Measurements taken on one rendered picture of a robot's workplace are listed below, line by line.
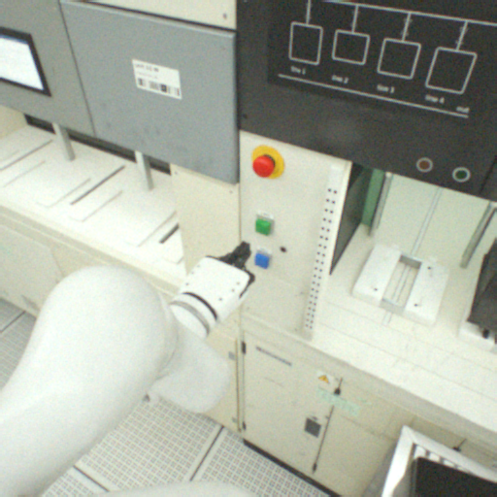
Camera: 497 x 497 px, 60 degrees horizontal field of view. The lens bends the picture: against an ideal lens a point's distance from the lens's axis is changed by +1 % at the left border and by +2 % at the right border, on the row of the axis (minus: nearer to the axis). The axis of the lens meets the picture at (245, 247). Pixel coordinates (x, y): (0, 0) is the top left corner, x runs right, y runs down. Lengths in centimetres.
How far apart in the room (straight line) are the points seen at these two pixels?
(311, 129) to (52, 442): 57
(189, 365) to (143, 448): 141
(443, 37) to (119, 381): 52
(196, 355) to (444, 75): 47
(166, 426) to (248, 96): 151
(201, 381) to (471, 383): 74
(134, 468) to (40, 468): 164
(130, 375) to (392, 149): 52
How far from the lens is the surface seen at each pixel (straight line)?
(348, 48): 65
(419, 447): 116
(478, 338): 119
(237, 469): 187
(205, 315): 69
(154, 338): 30
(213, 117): 79
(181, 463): 190
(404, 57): 63
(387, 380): 109
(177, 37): 78
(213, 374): 57
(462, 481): 101
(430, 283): 126
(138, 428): 198
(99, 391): 27
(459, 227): 153
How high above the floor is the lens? 178
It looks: 44 degrees down
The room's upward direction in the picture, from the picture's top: straight up
